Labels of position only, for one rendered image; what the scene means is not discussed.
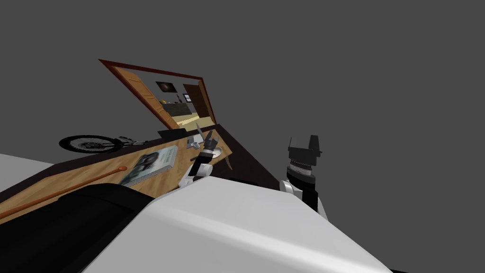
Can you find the brown wooden door leaf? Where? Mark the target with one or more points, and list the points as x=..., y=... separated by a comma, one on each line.
x=146, y=96

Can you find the dark low cabinet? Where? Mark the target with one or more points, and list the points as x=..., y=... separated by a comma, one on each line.
x=177, y=109

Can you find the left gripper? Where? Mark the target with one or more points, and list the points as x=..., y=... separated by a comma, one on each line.
x=209, y=146

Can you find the dark picture on wall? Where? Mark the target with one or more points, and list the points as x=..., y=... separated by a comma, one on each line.
x=166, y=87

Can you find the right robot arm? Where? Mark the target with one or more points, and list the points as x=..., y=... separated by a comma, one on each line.
x=303, y=185

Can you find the silver cup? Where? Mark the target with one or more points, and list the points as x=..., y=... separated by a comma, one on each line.
x=194, y=145

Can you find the silver knife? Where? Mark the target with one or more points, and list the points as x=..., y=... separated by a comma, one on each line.
x=199, y=130

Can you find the grey-green book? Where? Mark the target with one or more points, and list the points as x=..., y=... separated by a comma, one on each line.
x=151, y=166

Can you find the silver round plate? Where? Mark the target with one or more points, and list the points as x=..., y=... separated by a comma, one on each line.
x=217, y=153

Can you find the wooden table with dark edge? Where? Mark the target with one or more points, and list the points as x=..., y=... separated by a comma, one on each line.
x=163, y=178

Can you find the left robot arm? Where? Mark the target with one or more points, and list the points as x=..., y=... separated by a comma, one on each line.
x=57, y=235

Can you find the small window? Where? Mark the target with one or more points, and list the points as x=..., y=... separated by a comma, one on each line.
x=186, y=98

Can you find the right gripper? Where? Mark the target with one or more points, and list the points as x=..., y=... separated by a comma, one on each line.
x=303, y=155

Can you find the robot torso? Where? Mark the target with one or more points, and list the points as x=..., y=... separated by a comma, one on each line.
x=242, y=227

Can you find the black motorbike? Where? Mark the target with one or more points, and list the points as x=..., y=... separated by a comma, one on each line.
x=94, y=144

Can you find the long orange wooden stick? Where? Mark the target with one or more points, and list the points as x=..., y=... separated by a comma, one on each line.
x=60, y=190

